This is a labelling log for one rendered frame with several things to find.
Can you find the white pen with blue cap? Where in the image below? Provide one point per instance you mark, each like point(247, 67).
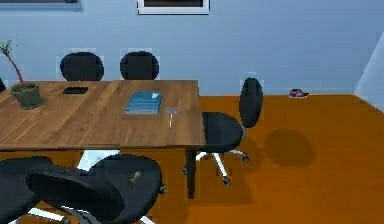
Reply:
point(171, 117)

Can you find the black office chair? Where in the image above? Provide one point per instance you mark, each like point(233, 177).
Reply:
point(13, 186)
point(223, 131)
point(139, 66)
point(110, 190)
point(81, 66)

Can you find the blue book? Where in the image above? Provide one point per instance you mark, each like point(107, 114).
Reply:
point(144, 102)

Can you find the red shoe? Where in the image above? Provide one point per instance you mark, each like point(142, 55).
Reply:
point(298, 93)

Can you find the brown wooden table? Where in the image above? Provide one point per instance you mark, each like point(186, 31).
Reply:
point(83, 123)

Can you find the black flat phone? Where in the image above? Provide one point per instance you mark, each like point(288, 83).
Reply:
point(75, 90)

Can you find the house plant in green pot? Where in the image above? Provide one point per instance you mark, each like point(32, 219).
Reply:
point(26, 95)

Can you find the grey framed window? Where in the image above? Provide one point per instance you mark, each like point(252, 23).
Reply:
point(40, 4)

